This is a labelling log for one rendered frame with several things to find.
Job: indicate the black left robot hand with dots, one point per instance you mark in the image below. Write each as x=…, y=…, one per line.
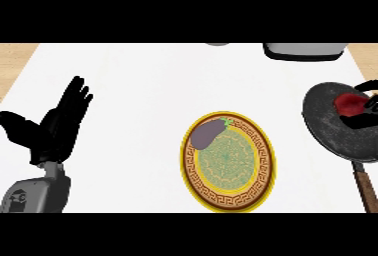
x=60, y=130

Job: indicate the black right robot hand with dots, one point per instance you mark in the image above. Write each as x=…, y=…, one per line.
x=363, y=122

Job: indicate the red fruit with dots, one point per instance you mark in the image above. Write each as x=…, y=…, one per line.
x=349, y=104

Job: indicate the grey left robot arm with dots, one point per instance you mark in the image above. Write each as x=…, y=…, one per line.
x=35, y=196

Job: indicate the dark grey frying pan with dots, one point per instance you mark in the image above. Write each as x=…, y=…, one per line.
x=327, y=126

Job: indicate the yellow patterned plate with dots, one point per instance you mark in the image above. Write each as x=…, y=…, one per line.
x=228, y=161

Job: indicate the grey appliance with black rim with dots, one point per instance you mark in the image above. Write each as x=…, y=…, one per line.
x=303, y=50

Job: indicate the purple eggplant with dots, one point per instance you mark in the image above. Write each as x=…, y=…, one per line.
x=208, y=135

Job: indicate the small grey round object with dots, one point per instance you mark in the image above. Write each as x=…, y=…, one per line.
x=218, y=44

